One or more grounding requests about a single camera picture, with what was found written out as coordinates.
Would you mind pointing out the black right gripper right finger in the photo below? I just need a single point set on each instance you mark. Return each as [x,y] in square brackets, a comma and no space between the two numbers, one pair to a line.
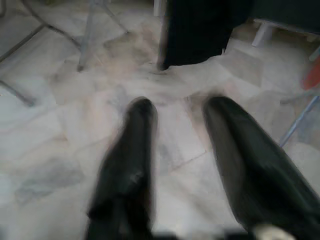
[262,187]

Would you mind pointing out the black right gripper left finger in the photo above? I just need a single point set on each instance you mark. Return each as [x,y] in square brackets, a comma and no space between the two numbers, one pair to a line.
[125,175]

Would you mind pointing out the red plastic bucket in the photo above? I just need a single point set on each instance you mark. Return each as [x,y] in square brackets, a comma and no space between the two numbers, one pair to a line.
[312,77]

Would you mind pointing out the silver metal clothes rack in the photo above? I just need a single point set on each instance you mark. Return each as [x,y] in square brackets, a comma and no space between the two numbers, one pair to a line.
[86,37]

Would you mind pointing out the black shirt green logo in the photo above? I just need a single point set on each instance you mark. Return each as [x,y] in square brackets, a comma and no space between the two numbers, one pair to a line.
[197,32]

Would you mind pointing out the black low tv cabinet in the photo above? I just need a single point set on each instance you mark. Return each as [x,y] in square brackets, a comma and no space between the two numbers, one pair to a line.
[287,10]

